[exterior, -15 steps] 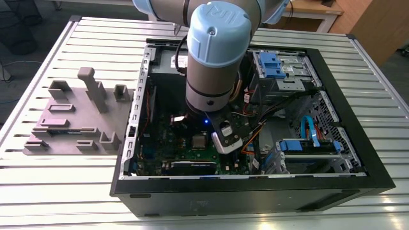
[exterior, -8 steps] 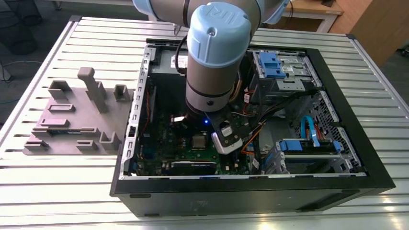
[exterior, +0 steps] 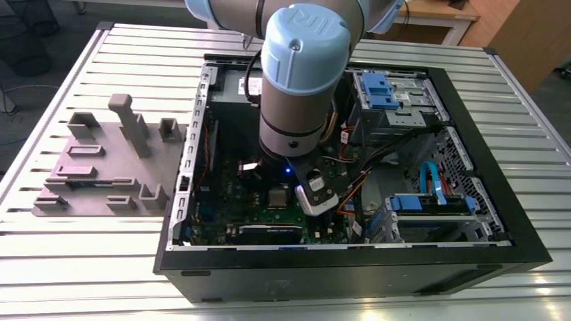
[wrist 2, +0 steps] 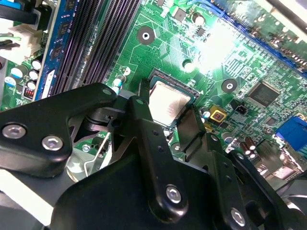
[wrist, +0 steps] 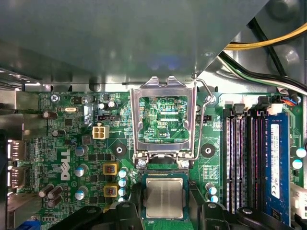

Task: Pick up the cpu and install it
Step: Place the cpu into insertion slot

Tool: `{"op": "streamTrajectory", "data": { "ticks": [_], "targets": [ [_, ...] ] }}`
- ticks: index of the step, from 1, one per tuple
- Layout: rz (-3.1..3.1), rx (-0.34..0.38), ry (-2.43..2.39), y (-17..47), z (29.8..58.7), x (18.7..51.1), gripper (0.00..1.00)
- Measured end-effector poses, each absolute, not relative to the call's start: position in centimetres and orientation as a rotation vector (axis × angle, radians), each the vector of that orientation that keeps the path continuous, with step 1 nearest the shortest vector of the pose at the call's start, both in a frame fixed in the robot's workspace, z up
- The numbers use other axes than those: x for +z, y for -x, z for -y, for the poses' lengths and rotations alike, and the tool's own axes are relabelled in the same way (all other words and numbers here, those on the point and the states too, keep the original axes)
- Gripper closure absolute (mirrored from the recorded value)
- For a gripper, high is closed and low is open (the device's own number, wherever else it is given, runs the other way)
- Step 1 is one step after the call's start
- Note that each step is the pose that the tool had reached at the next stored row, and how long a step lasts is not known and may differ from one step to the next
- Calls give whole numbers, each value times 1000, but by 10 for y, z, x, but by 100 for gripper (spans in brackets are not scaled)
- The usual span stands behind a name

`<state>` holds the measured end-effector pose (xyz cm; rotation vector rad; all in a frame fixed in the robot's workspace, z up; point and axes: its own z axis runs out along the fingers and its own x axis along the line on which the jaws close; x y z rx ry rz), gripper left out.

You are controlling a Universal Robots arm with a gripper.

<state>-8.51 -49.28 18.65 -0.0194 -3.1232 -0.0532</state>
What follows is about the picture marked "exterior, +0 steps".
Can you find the silver drive cage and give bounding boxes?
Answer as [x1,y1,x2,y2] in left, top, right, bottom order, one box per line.
[346,69,451,145]

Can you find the black graphics card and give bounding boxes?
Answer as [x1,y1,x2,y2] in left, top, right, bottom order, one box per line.
[226,223,306,247]

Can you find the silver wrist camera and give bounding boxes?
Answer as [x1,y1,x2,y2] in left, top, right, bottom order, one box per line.
[293,169,341,217]

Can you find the orange wire bundle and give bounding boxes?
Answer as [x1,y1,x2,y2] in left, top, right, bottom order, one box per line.
[337,182,373,219]

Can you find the silver CPU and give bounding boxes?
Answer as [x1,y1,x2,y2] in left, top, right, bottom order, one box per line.
[269,186,290,209]

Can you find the silver perforated disk cage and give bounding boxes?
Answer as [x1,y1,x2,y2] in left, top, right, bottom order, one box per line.
[365,193,511,245]

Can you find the black open PC case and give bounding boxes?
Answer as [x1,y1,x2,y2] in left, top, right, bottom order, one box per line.
[153,52,554,304]

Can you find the blue SATA cable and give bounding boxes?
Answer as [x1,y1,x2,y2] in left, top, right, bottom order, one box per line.
[419,160,449,207]

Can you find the green motherboard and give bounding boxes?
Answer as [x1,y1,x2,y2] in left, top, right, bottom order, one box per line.
[185,156,354,247]

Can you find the grey wire bundle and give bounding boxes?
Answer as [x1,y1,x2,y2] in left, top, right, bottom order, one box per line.
[321,152,358,164]

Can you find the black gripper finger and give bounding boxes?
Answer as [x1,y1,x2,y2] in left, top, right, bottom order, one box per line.
[239,160,269,183]

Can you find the wooden desk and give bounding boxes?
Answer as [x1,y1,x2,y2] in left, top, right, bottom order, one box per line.
[393,0,482,46]

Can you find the red black twisted wire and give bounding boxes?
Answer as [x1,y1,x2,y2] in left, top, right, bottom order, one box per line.
[198,128,211,189]

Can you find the grey plastic parts rack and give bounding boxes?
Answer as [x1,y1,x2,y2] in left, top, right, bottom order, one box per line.
[31,93,191,218]

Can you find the black camera cable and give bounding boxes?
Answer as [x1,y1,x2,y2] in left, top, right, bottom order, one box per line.
[245,49,266,107]

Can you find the blue drive carrier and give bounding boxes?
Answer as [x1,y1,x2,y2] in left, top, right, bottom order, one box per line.
[362,72,402,110]

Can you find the grey power supply unit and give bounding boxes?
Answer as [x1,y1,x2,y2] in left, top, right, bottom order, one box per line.
[209,69,265,158]

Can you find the red wire bundle white labels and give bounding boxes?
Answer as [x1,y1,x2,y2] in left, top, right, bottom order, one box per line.
[338,122,361,165]

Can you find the wooden cabinet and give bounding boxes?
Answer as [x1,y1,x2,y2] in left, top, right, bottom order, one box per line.
[489,0,571,93]

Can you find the black cable bundle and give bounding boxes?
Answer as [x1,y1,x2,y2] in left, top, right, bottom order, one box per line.
[347,123,453,201]

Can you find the RAM stick blue label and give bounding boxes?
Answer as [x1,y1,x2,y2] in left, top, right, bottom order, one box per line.
[66,180,117,188]

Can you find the hard disk in blue carrier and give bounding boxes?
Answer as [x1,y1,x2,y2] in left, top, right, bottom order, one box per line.
[387,195,477,217]

